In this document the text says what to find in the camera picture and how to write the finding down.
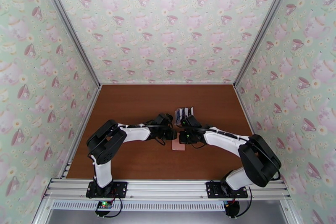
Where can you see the clear acrylic card stand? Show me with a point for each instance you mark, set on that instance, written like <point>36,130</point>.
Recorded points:
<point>178,123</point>

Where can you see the pink card holder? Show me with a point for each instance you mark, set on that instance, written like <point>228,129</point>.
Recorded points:
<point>178,147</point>

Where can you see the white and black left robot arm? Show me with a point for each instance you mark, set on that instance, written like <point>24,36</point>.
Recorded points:
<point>136,134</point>

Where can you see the white credit card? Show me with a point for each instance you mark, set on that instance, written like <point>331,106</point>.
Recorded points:
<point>190,111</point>
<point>184,111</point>

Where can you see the right controller board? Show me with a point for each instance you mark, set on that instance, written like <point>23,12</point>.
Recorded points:
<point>232,208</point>

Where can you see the controller board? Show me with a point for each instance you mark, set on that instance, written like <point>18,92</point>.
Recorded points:
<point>103,205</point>
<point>232,208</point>

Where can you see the left controller board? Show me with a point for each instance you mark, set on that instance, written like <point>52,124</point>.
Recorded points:
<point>103,205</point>

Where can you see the aluminium frame back rail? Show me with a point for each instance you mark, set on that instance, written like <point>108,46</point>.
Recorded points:
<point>168,83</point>

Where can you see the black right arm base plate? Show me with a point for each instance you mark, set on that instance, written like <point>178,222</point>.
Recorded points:
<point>214,189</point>

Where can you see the aluminium mounting rail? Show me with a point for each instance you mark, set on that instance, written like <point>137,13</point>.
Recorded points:
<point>168,189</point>

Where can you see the aluminium frame side rail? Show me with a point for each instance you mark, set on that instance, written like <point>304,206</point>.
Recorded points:
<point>90,110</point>
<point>245,110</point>

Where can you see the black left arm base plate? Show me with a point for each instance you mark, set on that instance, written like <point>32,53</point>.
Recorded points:
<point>120,189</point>

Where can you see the aluminium frame leg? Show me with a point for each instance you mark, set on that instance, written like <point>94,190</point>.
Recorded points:
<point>290,212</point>
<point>42,212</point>

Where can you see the aluminium frame post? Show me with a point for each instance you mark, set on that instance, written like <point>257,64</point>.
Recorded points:
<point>264,26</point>
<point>70,26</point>

